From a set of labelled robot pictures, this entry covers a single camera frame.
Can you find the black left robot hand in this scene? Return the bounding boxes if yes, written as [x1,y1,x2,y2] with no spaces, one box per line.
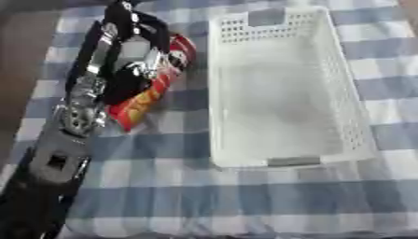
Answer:
[63,0,174,106]

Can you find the red snack bag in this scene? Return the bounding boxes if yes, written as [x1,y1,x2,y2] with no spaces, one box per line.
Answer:
[105,33,200,133]

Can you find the white perforated plastic basket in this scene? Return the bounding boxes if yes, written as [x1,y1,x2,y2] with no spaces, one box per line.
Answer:
[207,6,379,170]

